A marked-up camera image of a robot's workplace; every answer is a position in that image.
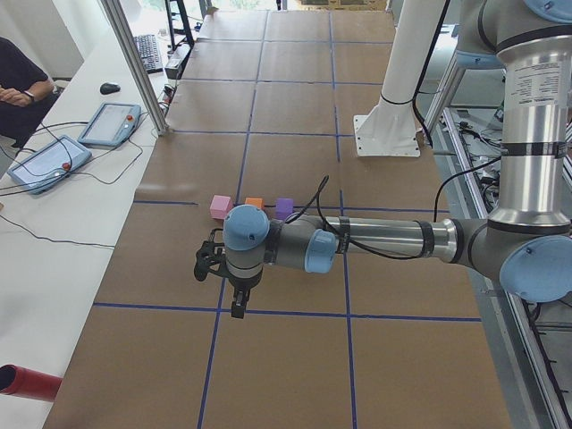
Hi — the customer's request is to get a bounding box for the far teach pendant tablet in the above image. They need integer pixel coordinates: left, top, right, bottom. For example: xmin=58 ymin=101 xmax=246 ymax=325
xmin=78 ymin=103 xmax=142 ymax=147

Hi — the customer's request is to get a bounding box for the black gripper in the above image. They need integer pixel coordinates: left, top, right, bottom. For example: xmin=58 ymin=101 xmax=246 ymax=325
xmin=230 ymin=274 xmax=262 ymax=318

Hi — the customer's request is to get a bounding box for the orange foam block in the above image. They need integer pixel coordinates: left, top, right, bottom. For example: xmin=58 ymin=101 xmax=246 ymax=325
xmin=245 ymin=197 xmax=265 ymax=210

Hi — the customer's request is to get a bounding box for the pink foam block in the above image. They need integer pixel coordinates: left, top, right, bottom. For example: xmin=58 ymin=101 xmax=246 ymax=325
xmin=209 ymin=195 xmax=233 ymax=220

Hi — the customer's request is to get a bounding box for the purple foam block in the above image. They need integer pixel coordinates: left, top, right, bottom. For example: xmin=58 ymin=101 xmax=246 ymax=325
xmin=275 ymin=198 xmax=294 ymax=221

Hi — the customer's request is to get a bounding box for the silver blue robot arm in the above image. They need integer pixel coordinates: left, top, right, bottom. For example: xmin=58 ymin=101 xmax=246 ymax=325
xmin=206 ymin=11 xmax=439 ymax=280

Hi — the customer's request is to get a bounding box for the black keyboard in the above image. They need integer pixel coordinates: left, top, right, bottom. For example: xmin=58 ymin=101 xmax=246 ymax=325
xmin=133 ymin=34 xmax=163 ymax=73

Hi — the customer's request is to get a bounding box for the aluminium frame post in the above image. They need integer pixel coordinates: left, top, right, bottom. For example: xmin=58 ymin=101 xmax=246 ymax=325
xmin=101 ymin=0 xmax=169 ymax=136

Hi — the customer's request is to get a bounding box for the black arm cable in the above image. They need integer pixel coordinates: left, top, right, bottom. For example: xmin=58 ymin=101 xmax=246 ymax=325
xmin=267 ymin=0 xmax=506 ymax=260

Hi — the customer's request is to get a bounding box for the red cylinder tube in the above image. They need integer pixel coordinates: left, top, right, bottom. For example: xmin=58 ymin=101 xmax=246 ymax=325
xmin=1 ymin=364 xmax=63 ymax=402

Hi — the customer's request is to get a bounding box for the teach pendant tablet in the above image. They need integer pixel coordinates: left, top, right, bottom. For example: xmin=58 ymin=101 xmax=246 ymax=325
xmin=78 ymin=103 xmax=142 ymax=147
xmin=7 ymin=135 xmax=92 ymax=194

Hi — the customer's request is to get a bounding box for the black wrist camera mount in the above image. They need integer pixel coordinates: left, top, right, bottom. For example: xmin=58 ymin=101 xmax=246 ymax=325
xmin=194 ymin=228 xmax=230 ymax=282

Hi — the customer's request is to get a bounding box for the near teach pendant tablet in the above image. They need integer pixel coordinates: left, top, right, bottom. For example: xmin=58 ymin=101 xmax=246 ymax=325
xmin=7 ymin=135 xmax=92 ymax=194

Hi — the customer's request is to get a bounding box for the seated person in black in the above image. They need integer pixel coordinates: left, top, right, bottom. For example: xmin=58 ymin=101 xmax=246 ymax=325
xmin=1 ymin=38 xmax=57 ymax=152

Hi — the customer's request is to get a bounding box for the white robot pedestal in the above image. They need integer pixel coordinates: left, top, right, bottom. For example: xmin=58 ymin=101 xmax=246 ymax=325
xmin=354 ymin=0 xmax=448 ymax=157

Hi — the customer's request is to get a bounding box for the aluminium frame rail right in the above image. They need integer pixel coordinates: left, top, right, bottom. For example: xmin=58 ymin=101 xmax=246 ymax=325
xmin=424 ymin=0 xmax=572 ymax=429

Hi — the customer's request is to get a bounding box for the black computer mouse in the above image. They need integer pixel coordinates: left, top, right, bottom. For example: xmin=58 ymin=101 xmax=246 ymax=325
xmin=99 ymin=82 xmax=121 ymax=95

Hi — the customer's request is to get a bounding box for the white side desk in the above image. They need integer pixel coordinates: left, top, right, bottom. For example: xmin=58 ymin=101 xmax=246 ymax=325
xmin=1 ymin=29 xmax=157 ymax=428

